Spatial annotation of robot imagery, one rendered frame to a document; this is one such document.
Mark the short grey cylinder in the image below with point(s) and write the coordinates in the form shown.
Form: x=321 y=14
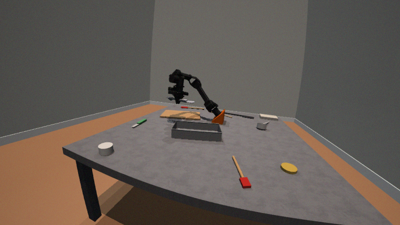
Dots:
x=105 y=148

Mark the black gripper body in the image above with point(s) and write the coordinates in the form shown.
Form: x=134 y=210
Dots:
x=178 y=91

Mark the yellow flat disc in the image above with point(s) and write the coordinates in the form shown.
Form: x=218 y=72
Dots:
x=289 y=168

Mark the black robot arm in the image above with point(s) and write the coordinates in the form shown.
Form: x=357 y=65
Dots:
x=178 y=78

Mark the grey saucepan with long handle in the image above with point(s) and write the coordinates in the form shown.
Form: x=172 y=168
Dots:
x=261 y=125

